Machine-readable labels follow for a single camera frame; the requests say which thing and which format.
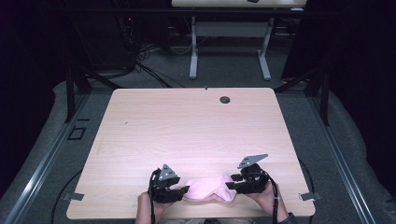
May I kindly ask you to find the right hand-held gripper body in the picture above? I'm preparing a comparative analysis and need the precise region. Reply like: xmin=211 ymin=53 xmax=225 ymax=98
xmin=233 ymin=153 xmax=271 ymax=195

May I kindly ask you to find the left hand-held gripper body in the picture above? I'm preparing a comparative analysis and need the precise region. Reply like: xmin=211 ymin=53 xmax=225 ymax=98
xmin=148 ymin=163 xmax=185 ymax=204

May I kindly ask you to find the pink sock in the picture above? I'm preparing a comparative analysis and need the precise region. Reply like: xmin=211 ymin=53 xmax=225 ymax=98
xmin=182 ymin=173 xmax=238 ymax=203

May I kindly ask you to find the person's right hand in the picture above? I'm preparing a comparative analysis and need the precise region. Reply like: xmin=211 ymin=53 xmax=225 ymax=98
xmin=245 ymin=181 xmax=283 ymax=217

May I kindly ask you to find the person's left hand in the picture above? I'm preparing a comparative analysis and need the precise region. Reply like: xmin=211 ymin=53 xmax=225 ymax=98
xmin=137 ymin=191 xmax=171 ymax=217

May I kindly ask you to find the black metal stand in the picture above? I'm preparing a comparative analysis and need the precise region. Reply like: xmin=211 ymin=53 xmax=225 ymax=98
xmin=274 ymin=65 xmax=332 ymax=127
xmin=64 ymin=63 xmax=123 ymax=124

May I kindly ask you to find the white-legged table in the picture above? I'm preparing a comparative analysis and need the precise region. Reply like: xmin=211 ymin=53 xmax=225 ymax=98
xmin=171 ymin=0 xmax=308 ymax=81

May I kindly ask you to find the dark equipment rack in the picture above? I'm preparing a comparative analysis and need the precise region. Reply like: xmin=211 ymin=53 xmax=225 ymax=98
xmin=70 ymin=8 xmax=139 ymax=71

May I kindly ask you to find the left hand-held gripper black cable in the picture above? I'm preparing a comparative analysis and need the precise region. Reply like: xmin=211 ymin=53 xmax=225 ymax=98
xmin=148 ymin=169 xmax=161 ymax=224

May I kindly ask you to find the hand-held gripper black cable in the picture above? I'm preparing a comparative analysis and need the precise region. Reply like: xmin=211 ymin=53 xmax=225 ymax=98
xmin=261 ymin=169 xmax=280 ymax=224
xmin=148 ymin=169 xmax=161 ymax=224

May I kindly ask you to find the right hand-held gripper black cable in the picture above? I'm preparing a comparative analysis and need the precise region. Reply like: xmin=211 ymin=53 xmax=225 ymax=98
xmin=261 ymin=169 xmax=280 ymax=224

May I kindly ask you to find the black cable under table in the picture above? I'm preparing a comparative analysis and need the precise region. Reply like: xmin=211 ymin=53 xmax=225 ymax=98
xmin=297 ymin=158 xmax=316 ymax=200
xmin=49 ymin=168 xmax=84 ymax=224

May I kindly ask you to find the grey metal table bracket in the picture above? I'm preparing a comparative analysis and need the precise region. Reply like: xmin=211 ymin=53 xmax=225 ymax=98
xmin=298 ymin=191 xmax=322 ymax=202
xmin=61 ymin=191 xmax=85 ymax=202

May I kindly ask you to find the aluminium floor rail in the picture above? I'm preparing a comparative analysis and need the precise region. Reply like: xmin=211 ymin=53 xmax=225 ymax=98
xmin=307 ymin=95 xmax=378 ymax=224
xmin=0 ymin=92 xmax=92 ymax=224

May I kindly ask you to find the bundle of black floor cables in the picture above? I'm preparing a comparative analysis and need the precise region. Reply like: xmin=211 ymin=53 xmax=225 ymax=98
xmin=134 ymin=43 xmax=186 ymax=90

